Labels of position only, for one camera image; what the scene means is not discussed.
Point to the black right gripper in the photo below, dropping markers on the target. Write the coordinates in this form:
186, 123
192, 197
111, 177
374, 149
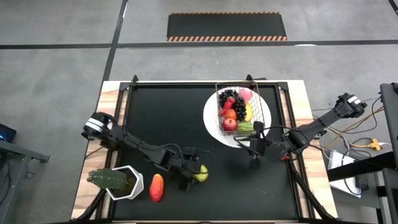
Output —
256, 146

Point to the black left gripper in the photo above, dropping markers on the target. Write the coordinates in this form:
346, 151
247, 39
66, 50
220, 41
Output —
188, 166

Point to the green apple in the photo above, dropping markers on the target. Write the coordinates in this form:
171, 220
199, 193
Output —
202, 177

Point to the red apple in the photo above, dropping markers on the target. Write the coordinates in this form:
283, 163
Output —
229, 124

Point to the yellow mango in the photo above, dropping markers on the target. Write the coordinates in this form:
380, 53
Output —
248, 112

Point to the round orange fruit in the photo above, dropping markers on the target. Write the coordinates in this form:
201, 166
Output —
230, 113

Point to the black grape bunch with leaf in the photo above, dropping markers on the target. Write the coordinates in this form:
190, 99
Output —
240, 108

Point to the red chili pepper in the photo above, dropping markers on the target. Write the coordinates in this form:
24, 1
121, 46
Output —
227, 105

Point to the pink fruit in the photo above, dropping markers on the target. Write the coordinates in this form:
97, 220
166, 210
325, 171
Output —
245, 93

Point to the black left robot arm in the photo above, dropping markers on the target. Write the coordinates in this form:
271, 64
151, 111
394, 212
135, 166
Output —
140, 147

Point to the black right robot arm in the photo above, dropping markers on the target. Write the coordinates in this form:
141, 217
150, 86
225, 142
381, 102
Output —
323, 119

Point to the black table mat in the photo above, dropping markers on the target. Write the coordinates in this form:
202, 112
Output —
217, 205

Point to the small red tag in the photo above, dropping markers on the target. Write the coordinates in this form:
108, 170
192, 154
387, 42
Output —
284, 158

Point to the white round plate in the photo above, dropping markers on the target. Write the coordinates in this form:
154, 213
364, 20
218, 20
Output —
211, 124

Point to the red-orange mango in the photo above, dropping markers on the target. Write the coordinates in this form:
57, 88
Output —
156, 188

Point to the white hexagonal plant pot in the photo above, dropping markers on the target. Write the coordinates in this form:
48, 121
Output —
139, 183

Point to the green cactus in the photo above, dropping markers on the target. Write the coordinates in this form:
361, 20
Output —
107, 179

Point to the white box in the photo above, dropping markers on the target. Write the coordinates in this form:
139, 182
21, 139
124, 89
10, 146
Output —
337, 160

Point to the black desk beam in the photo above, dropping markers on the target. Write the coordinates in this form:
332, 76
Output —
363, 166

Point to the black hazard-striped floor mat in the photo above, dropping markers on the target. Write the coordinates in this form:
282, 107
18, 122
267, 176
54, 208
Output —
227, 26

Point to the black side panel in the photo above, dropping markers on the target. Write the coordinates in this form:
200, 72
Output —
390, 118

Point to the grey metal stand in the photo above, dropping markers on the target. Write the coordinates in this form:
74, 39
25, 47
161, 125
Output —
18, 151

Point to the blue-lit black device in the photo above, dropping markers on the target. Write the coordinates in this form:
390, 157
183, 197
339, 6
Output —
6, 133

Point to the black metal table frame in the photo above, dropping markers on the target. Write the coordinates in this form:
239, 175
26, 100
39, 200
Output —
283, 87

